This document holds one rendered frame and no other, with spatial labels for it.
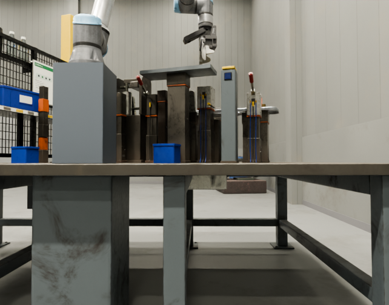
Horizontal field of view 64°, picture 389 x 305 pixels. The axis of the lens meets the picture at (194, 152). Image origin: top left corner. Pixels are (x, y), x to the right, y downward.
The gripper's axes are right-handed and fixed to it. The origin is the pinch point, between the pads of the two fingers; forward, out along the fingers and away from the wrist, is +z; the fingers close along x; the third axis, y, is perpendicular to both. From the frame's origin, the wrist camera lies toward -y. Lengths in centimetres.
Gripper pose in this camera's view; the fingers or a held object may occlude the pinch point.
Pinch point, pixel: (201, 65)
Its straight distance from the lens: 157.7
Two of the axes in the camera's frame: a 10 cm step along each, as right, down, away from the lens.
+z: 0.1, 10.0, -0.3
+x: -1.0, 0.3, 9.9
